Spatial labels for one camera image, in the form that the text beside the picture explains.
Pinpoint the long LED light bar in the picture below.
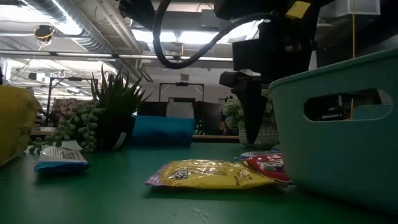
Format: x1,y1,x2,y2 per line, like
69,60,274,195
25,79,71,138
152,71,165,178
0,50,234,65

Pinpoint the white blue Hershey's bar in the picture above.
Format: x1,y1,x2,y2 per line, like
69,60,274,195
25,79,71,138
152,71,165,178
34,145,91,173

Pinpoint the yellow gripper label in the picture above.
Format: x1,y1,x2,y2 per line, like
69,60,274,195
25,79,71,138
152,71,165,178
285,1,312,21

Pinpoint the black background station frame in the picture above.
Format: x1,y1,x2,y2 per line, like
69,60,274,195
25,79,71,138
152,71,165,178
159,82,205,102

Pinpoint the black looped gripper cable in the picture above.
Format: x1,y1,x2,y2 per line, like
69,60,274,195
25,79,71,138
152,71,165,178
152,0,280,70

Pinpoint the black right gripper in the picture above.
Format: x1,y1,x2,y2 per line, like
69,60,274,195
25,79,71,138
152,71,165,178
219,11,318,145

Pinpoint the teal plastic bin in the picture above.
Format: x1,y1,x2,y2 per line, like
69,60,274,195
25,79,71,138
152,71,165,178
269,48,398,215

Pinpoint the dark green potted artificial plant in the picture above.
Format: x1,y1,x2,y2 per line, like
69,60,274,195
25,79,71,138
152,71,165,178
29,65,153,153

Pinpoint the dark blue plastic bin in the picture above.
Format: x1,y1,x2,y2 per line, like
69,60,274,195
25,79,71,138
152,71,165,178
132,114,197,147

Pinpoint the green table mat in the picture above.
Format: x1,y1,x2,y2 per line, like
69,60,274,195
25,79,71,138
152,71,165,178
0,142,398,224

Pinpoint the dark background monitor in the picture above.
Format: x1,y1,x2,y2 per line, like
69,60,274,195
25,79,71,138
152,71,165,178
136,101,169,118
194,101,225,134

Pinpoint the corrugated silver ventilation duct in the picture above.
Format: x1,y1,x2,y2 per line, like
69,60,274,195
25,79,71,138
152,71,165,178
18,0,147,85

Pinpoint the red Skittles bag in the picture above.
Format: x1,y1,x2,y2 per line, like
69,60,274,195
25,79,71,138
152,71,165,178
241,152,293,185

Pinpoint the white ceiling air unit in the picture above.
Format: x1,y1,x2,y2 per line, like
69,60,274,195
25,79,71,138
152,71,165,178
335,0,381,18

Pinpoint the yellow plastic basket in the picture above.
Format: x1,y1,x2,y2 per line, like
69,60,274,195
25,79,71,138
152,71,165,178
0,85,43,167

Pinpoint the yellow hanging cable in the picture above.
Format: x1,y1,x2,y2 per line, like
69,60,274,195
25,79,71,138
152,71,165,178
350,14,356,121

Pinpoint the yellow Sour Patch Kids bag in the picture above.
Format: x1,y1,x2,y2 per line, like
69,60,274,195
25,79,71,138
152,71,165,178
144,159,277,190

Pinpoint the pale green bushy artificial plant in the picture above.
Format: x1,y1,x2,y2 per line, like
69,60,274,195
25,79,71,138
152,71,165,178
222,93,280,149

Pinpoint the black round overhead camera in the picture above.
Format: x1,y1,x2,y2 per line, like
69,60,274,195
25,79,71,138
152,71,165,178
33,24,56,43

